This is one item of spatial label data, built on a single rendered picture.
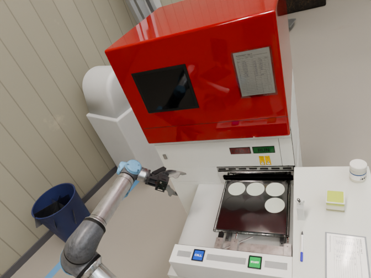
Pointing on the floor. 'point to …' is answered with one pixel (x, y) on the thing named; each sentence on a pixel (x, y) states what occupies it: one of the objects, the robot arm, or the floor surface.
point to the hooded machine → (116, 119)
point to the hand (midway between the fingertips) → (182, 183)
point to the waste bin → (60, 210)
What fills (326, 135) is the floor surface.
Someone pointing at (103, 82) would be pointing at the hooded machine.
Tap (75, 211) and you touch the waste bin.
